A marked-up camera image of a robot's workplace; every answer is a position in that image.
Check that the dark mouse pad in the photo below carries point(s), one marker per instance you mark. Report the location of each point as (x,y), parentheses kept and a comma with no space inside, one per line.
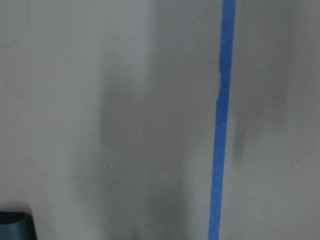
(17,226)

